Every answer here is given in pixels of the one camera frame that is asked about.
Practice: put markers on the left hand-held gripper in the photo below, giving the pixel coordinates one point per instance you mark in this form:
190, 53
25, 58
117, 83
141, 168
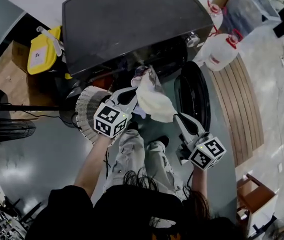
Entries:
109, 120

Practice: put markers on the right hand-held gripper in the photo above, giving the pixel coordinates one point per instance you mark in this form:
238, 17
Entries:
205, 154

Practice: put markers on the lavender clothes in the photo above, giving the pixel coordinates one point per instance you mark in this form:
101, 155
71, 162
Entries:
139, 111

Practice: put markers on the white clothes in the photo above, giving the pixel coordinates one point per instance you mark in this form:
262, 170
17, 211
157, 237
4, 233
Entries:
154, 101

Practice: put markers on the white woven laundry basket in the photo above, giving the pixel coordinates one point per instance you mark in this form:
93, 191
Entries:
86, 109

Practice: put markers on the black washing machine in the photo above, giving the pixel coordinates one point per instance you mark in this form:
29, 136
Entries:
131, 21

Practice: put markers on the person's left forearm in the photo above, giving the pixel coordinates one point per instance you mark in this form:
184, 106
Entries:
91, 169

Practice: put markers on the person's right forearm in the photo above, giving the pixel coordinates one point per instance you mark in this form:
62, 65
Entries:
199, 181

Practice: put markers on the clear plastic storage box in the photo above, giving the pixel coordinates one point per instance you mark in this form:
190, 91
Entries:
249, 11

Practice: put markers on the person's black shoe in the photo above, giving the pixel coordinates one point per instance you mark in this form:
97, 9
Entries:
133, 126
163, 140

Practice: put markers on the wooden slat panel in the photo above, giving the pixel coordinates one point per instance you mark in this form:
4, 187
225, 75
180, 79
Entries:
242, 114

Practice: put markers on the white flat mop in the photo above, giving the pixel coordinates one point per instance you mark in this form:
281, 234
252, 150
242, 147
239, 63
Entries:
54, 40

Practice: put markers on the black bin with yellow lid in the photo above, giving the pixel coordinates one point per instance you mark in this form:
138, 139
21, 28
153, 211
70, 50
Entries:
41, 56

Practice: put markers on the wooden stool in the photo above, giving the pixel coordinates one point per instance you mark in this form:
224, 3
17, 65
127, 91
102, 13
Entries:
257, 199

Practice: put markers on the person's black shirt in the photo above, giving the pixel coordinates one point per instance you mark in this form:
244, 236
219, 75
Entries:
131, 209

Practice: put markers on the brown cardboard box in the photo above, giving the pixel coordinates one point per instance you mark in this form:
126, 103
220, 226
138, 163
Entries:
11, 79

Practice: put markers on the black standing fan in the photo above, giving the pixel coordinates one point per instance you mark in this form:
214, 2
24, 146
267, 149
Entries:
9, 129

